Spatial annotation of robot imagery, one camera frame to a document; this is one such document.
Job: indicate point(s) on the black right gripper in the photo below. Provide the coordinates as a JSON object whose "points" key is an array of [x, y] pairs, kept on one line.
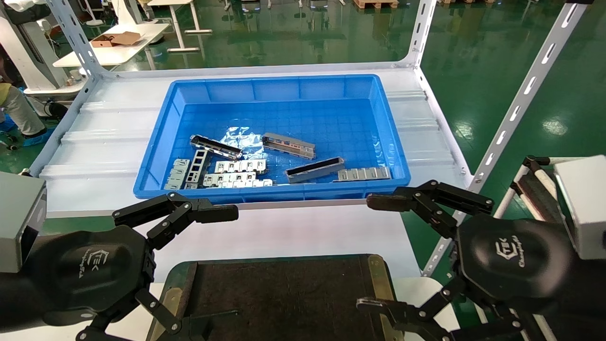
{"points": [[516, 258]]}

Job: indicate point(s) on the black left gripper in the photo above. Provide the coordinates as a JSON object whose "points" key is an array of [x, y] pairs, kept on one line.
{"points": [[90, 270]]}

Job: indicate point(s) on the grey metal channel part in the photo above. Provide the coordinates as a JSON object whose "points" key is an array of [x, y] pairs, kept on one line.
{"points": [[289, 143]]}

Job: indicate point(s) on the perforated metal strip part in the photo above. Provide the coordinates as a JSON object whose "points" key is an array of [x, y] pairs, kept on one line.
{"points": [[196, 166]]}

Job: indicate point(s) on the black container tray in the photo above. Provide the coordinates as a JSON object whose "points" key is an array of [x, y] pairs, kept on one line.
{"points": [[284, 293]]}

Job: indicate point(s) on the black-lined metal channel part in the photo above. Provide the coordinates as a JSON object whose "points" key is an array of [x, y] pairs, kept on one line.
{"points": [[215, 146]]}

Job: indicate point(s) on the dark-slotted metal channel part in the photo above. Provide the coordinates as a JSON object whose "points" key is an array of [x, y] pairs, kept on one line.
{"points": [[315, 171]]}

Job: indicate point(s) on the white metal shelf rack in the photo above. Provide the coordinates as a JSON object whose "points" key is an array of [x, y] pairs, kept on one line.
{"points": [[113, 142]]}

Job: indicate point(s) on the clear crumpled plastic bag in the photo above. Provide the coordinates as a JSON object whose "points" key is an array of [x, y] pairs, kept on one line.
{"points": [[241, 137]]}

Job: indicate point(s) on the blue plastic bin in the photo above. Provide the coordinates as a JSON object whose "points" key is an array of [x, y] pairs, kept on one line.
{"points": [[293, 118]]}

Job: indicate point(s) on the black caster wheel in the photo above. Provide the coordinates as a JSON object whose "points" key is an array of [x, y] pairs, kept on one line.
{"points": [[57, 110]]}

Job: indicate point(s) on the white table with T-legs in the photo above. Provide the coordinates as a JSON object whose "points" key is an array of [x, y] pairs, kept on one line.
{"points": [[182, 49]]}

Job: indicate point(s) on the small white cup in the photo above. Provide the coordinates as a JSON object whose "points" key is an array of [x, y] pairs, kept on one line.
{"points": [[75, 76]]}

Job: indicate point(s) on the seated person grey trousers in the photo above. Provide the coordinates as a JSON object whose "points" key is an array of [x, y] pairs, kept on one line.
{"points": [[21, 111]]}

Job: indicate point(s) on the white background table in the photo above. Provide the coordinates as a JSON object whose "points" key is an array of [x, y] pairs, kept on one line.
{"points": [[118, 52]]}

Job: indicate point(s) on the brown cardboard box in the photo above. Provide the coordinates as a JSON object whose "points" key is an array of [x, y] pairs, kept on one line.
{"points": [[113, 39]]}

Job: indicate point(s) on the white round floor stand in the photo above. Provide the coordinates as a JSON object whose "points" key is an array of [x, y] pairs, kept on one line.
{"points": [[94, 21]]}

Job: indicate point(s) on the white machine housing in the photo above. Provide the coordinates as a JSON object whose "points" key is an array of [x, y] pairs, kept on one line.
{"points": [[28, 52]]}

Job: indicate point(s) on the short stepped metal bracket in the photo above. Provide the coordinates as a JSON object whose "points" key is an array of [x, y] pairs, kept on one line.
{"points": [[177, 173]]}

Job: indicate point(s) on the silver notched metal bracket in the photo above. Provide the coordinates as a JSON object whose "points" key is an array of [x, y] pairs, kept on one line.
{"points": [[255, 183], [227, 179], [239, 166]]}

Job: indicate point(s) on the flat ribbed metal bracket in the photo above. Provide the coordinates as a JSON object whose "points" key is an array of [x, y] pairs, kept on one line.
{"points": [[364, 174]]}

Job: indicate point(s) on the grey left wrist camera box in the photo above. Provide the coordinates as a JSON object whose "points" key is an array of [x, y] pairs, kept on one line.
{"points": [[16, 218]]}

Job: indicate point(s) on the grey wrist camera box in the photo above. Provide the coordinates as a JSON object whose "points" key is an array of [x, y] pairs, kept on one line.
{"points": [[16, 218], [584, 203]]}

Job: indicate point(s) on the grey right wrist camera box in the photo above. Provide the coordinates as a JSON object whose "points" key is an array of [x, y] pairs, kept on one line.
{"points": [[584, 203]]}

